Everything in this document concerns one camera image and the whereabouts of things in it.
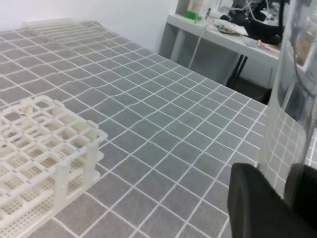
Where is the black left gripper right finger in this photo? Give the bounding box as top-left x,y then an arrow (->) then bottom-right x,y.
289,163 -> 317,223

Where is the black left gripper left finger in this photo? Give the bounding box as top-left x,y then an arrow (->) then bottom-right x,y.
227,163 -> 317,238

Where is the clear glass test tube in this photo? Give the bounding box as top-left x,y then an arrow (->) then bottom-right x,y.
258,0 -> 317,205

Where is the grey grid tablecloth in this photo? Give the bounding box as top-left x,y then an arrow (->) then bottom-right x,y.
0,21 -> 268,238

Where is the white plastic test tube rack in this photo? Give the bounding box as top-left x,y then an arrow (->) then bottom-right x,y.
0,96 -> 107,227

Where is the row of spare test tubes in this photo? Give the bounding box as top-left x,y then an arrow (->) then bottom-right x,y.
22,18 -> 107,48

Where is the clutter on side desk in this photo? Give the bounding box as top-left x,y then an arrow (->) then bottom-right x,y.
185,0 -> 289,46

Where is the white side desk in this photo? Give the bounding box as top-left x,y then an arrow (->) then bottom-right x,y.
158,14 -> 278,88

